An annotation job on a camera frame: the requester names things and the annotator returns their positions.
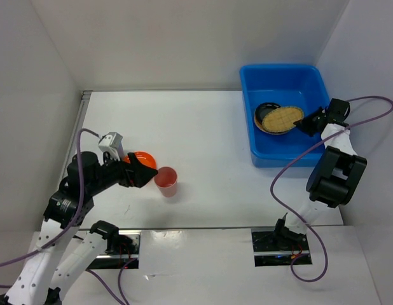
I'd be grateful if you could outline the black plastic plate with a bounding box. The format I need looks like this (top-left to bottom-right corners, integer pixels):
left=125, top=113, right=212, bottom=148
left=254, top=102, right=280, bottom=124

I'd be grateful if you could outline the green-rimmed bamboo tray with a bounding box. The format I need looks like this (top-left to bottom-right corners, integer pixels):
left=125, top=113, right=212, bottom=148
left=261, top=106, right=304, bottom=133

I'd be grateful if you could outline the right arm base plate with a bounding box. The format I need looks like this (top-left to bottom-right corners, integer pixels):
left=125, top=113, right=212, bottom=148
left=251, top=228, right=312, bottom=267

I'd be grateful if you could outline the brown woven bamboo tray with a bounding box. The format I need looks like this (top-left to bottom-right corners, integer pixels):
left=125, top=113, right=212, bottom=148
left=253, top=118, right=288, bottom=135

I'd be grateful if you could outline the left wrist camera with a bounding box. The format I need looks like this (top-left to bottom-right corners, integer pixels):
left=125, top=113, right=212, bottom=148
left=98, top=132, right=123, bottom=159

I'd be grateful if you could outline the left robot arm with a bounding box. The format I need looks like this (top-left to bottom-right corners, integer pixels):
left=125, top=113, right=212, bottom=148
left=0, top=151, right=158, bottom=304

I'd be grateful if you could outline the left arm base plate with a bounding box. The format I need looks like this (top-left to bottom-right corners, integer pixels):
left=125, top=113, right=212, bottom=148
left=88, top=230, right=141, bottom=270

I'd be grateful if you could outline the pink plastic cup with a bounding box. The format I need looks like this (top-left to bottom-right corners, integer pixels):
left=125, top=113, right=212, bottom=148
left=154, top=166, right=177, bottom=198

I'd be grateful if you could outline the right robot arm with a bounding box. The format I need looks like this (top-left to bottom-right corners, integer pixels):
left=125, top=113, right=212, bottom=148
left=272, top=98, right=367, bottom=250

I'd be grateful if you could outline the blue plastic cup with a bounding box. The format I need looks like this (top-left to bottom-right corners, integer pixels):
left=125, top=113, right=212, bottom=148
left=118, top=144, right=124, bottom=158

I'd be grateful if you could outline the blue plastic bin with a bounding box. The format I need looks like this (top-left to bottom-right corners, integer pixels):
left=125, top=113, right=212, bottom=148
left=240, top=64, right=331, bottom=168

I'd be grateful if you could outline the orange plastic plate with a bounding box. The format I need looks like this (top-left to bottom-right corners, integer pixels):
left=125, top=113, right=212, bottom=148
left=122, top=151, right=157, bottom=170

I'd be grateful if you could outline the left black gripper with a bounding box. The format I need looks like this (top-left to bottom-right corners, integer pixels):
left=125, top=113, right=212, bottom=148
left=88, top=149, right=158, bottom=195

